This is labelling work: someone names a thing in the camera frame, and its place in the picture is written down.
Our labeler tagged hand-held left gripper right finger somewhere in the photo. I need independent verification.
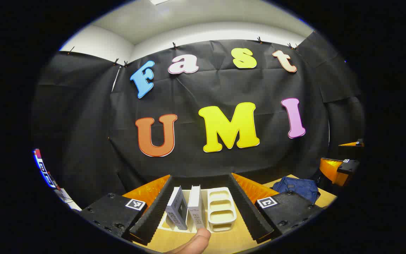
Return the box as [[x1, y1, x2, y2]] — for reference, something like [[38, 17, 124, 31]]
[[228, 173, 326, 244]]

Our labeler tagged blue schoolbag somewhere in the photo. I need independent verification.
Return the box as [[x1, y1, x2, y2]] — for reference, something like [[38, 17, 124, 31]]
[[272, 176, 321, 205]]

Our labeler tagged white bookshelf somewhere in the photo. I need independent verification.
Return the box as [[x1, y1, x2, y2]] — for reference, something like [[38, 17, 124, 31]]
[[157, 186, 238, 233]]

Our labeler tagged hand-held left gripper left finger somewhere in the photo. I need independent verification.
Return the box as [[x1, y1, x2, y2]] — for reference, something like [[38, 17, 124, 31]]
[[79, 174, 174, 246]]

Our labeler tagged grey-blue cover book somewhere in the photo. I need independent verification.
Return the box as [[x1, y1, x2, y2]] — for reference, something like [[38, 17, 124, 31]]
[[165, 186, 189, 231]]

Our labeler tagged white cover book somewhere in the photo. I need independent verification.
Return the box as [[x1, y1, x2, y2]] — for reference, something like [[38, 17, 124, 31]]
[[187, 185, 207, 232]]

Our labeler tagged black backdrop cloth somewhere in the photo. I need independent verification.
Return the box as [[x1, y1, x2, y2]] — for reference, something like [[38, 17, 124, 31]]
[[30, 31, 365, 208]]

